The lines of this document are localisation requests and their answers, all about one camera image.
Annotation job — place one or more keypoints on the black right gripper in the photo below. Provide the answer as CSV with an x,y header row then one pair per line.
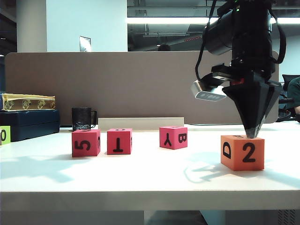
x,y
253,77

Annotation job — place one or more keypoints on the orange foam block letter Q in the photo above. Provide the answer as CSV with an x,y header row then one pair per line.
x,y
243,154

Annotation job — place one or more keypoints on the pink foam block letter Y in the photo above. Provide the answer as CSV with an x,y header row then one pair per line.
x,y
172,139

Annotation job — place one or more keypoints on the pink foam block letter T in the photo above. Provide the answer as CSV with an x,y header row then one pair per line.
x,y
118,143

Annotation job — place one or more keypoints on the pink foam block digit 5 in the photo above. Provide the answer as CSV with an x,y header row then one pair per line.
x,y
82,145

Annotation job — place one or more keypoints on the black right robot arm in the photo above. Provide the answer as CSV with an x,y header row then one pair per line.
x,y
253,35

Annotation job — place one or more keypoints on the person in dark green top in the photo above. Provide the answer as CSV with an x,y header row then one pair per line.
x,y
294,91

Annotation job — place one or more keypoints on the dark-haired background person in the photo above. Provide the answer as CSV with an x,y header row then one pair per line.
x,y
164,47

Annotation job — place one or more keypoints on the brown desk divider panel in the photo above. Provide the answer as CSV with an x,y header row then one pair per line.
x,y
140,89

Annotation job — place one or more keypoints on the white ceiling light strip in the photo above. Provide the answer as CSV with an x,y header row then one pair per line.
x,y
164,20

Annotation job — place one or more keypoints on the black mug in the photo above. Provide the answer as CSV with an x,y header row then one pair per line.
x,y
80,118

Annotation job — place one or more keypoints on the dark blue case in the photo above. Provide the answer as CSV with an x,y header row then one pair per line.
x,y
30,124

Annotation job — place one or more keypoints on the yellow patterned box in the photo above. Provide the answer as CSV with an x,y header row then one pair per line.
x,y
28,103

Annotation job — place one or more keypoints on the green foam block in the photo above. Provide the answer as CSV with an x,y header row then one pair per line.
x,y
5,136

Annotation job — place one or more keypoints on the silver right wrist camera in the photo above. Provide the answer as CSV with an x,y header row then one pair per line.
x,y
206,93

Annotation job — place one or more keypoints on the framed wall sign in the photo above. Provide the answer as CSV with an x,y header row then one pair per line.
x,y
84,44

